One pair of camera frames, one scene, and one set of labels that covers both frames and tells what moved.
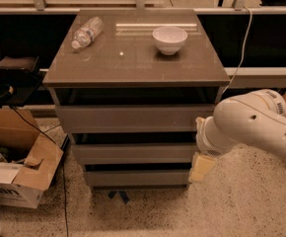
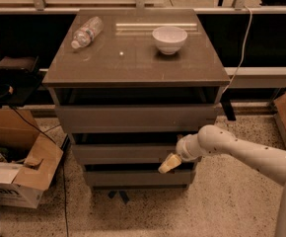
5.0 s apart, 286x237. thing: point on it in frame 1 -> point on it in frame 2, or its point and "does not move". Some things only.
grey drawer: (129, 154) does not move
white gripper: (202, 142) -> (182, 149)
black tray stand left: (18, 79) does not move
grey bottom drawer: (137, 178) does not move
